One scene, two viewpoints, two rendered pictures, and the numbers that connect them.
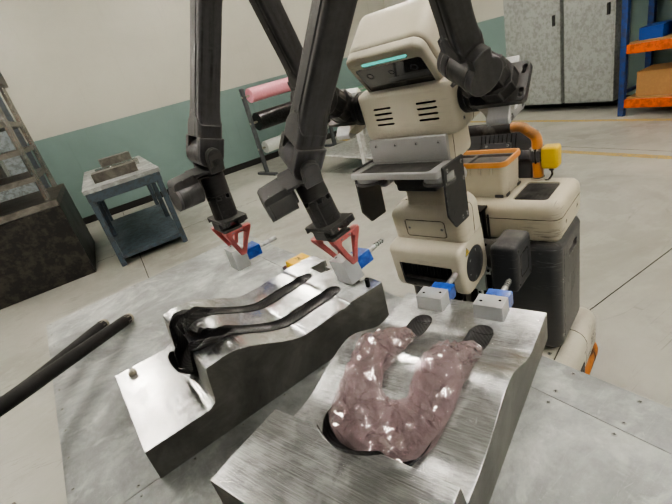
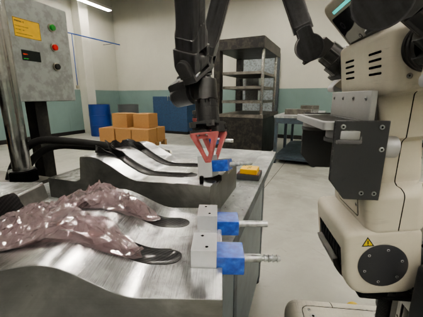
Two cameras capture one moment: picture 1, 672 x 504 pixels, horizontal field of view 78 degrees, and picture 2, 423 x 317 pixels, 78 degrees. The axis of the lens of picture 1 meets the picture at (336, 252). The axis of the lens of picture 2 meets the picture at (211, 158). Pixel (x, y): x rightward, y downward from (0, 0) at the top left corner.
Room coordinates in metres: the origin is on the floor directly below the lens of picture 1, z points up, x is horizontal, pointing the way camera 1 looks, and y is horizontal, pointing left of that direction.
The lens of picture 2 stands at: (0.38, -0.50, 1.09)
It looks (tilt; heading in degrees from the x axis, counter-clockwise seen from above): 13 degrees down; 50
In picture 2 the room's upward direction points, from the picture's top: straight up
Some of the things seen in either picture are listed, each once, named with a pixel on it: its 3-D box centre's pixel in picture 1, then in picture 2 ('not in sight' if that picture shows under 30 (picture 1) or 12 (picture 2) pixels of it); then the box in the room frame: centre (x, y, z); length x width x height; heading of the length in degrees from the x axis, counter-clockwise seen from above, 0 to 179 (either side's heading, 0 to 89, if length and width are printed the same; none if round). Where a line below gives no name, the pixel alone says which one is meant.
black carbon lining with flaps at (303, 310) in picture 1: (252, 309); (148, 156); (0.72, 0.19, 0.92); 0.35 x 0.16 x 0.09; 121
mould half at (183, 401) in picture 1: (251, 331); (146, 171); (0.72, 0.21, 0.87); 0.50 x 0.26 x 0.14; 121
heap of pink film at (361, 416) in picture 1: (402, 370); (75, 213); (0.46, -0.05, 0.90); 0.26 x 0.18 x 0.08; 138
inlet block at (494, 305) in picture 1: (499, 298); (236, 257); (0.62, -0.27, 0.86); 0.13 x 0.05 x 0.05; 138
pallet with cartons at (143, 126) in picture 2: not in sight; (133, 130); (2.74, 4.97, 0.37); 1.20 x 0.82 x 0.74; 122
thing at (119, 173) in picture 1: (129, 198); (302, 130); (4.89, 2.16, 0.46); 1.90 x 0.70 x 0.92; 24
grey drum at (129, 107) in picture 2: not in sight; (129, 119); (3.43, 6.83, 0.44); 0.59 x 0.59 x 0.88
